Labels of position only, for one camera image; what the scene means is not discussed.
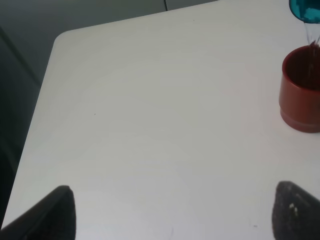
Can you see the red plastic cup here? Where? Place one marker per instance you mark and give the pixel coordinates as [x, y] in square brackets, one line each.
[299, 96]

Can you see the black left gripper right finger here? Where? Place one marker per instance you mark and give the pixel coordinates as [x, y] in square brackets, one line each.
[295, 213]

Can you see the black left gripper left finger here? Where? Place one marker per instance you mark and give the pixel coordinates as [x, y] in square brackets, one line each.
[52, 218]

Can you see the teal transparent plastic cup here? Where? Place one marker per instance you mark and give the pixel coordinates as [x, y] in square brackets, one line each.
[307, 11]

